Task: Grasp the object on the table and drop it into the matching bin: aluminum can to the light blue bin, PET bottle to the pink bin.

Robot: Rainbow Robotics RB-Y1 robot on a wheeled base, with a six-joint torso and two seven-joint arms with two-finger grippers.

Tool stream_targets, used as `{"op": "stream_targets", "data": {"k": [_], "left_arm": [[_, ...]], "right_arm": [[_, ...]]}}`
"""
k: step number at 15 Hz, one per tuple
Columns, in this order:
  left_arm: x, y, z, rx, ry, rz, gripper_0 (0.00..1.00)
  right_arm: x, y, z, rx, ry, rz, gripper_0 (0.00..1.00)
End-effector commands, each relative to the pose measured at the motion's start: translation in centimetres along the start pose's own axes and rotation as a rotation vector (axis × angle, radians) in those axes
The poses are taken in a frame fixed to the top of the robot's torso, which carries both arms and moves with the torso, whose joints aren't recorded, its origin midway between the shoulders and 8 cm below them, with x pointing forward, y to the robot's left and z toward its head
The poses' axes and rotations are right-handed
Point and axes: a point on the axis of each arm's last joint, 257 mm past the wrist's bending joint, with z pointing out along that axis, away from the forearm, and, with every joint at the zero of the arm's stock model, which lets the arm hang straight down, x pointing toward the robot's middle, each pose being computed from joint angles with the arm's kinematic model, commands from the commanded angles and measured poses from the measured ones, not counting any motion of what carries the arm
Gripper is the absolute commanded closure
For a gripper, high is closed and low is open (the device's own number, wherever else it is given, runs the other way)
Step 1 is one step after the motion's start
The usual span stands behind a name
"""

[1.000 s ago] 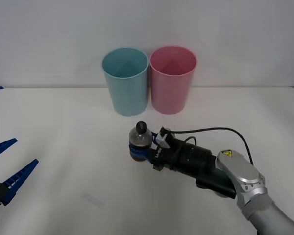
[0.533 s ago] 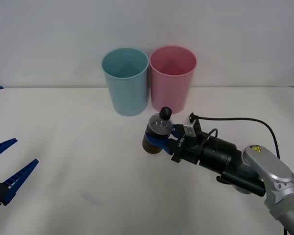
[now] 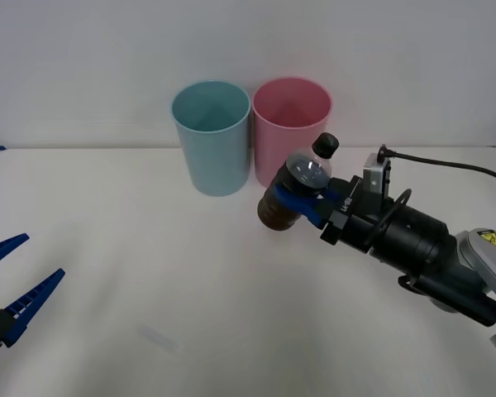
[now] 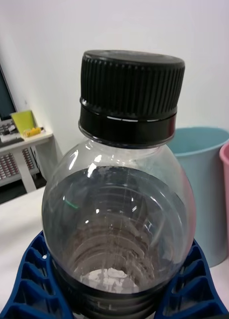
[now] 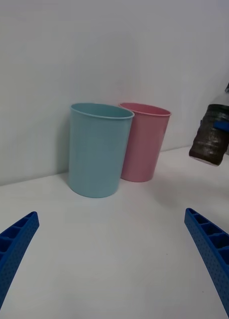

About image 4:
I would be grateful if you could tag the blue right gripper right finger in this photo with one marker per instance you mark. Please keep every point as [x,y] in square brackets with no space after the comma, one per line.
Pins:
[191,286]

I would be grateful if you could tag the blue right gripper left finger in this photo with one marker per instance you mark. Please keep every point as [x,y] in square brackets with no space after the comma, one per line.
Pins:
[32,286]

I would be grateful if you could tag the clear bottle with black cap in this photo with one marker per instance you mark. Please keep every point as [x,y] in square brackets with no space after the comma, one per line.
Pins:
[119,199]

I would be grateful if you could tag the pink bin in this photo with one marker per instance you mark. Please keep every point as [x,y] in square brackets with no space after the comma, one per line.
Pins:
[227,199]

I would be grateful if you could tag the pale blue bin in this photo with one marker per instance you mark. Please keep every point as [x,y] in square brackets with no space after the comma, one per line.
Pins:
[206,189]

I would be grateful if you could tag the white side table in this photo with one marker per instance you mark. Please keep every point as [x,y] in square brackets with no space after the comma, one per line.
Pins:
[19,154]

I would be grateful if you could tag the yellow tool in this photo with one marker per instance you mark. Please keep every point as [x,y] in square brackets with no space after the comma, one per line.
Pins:
[33,131]

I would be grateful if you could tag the keyboard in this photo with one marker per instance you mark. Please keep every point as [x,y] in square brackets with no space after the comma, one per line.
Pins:
[5,130]

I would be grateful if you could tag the yellow-green box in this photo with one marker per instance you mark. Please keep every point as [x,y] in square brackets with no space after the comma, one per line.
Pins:
[23,119]

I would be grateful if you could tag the computer monitor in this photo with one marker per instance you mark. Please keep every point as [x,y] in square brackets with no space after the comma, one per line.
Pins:
[2,97]

